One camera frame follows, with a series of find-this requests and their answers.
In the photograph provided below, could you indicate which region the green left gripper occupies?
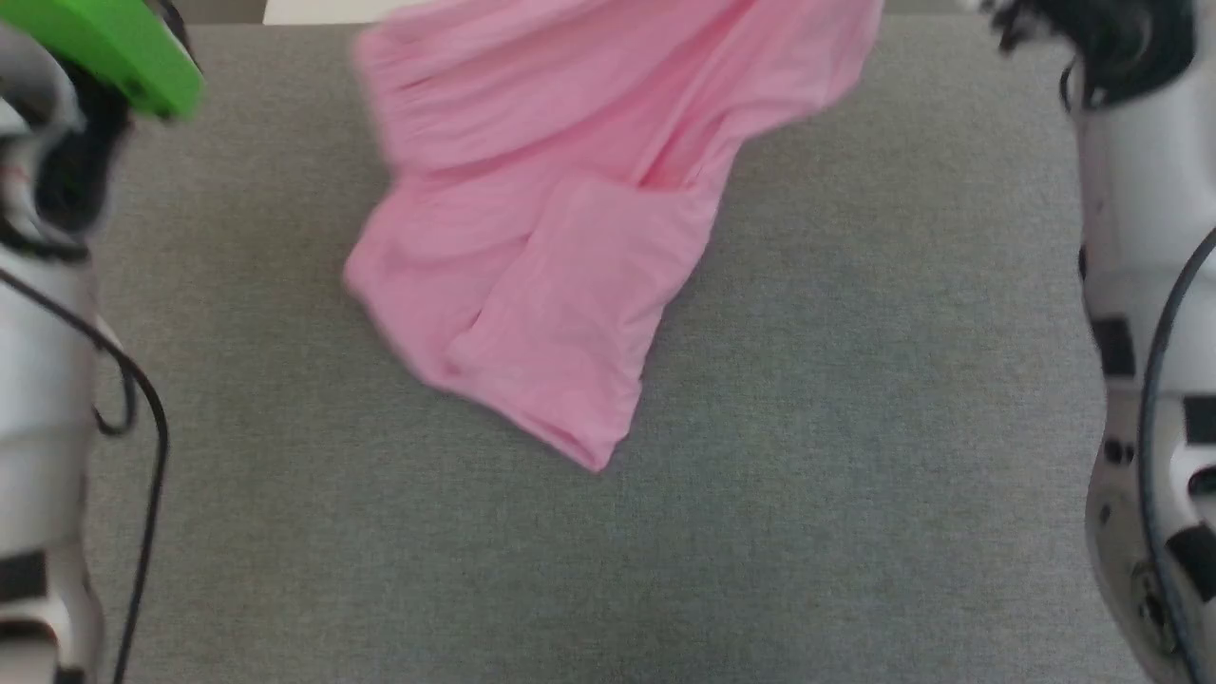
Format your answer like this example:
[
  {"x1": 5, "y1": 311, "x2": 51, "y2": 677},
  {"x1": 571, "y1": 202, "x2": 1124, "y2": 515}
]
[{"x1": 0, "y1": 0, "x2": 206, "y2": 121}]

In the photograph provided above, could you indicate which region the pink garment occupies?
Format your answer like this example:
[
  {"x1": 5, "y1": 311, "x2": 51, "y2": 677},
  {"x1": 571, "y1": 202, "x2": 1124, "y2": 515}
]
[{"x1": 342, "y1": 0, "x2": 886, "y2": 474}]

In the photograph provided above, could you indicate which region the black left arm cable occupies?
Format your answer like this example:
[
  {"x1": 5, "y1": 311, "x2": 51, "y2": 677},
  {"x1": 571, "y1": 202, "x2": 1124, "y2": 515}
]
[{"x1": 0, "y1": 269, "x2": 170, "y2": 684}]

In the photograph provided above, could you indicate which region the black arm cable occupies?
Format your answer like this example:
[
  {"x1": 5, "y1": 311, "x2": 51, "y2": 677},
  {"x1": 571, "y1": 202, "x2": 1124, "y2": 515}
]
[
  {"x1": 1137, "y1": 228, "x2": 1216, "y2": 684},
  {"x1": 0, "y1": 269, "x2": 170, "y2": 684}
]

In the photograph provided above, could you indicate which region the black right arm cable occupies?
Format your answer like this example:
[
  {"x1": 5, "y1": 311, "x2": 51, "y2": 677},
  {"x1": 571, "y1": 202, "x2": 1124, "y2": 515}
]
[{"x1": 1137, "y1": 228, "x2": 1216, "y2": 684}]

